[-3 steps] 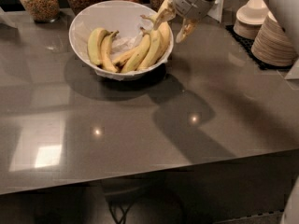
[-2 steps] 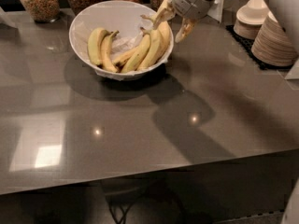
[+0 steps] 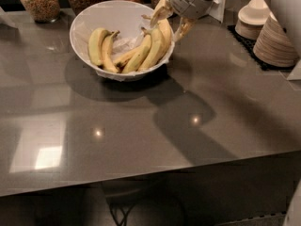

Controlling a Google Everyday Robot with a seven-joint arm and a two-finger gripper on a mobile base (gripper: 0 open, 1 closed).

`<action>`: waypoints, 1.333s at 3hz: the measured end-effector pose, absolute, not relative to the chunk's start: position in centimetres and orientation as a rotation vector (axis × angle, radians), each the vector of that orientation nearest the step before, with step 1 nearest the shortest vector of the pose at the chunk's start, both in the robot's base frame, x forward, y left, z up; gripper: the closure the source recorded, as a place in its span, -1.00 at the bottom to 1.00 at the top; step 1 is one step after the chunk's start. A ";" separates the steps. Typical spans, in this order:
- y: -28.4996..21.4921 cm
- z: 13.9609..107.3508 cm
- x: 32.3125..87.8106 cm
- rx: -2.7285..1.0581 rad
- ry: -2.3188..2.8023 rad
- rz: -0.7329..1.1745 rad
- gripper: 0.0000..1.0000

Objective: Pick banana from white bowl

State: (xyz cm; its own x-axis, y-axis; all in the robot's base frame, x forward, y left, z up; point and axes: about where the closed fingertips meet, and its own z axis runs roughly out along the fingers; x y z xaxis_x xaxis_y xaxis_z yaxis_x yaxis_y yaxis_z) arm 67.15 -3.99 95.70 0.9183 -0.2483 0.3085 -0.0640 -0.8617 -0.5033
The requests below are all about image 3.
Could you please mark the white paper bowl liner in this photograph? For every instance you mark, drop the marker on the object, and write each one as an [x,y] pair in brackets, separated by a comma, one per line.
[122,45]

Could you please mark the small short yellow banana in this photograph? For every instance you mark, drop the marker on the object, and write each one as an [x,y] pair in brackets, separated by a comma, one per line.
[122,60]

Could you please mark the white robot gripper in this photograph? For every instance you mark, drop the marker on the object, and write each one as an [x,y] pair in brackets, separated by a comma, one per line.
[187,1]

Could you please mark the left glass cereal jar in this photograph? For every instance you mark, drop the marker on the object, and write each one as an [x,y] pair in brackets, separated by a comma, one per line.
[42,11]

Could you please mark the large white bowl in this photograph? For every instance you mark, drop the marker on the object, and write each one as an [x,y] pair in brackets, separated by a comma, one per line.
[124,16]

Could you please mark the white folded sign stand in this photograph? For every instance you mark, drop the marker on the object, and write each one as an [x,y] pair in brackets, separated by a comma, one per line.
[217,9]

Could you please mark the rear right yellow banana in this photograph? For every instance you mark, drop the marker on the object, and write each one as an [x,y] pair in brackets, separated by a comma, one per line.
[164,26]

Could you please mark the leftmost greenish yellow banana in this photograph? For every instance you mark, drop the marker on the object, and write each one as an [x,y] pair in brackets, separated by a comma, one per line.
[94,45]

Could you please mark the stack of paper plates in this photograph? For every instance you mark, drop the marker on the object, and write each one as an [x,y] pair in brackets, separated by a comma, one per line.
[273,46]

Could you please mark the black rubber mat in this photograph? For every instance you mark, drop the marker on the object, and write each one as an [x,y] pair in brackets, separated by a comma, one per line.
[248,44]

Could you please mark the stack of small bowls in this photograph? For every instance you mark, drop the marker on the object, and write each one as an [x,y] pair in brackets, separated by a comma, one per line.
[251,19]

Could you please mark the long yellow banana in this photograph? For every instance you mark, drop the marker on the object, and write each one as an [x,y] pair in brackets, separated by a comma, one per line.
[156,49]

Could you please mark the middle yellow banana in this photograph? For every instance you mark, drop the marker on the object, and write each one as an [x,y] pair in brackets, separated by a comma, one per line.
[139,56]

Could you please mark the white card at right edge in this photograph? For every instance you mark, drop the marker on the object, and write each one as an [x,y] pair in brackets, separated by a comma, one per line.
[295,74]

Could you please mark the white paper at left edge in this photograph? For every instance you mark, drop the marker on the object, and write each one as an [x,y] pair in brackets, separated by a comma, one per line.
[4,19]

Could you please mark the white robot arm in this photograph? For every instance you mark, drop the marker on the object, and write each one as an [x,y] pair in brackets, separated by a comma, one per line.
[288,15]

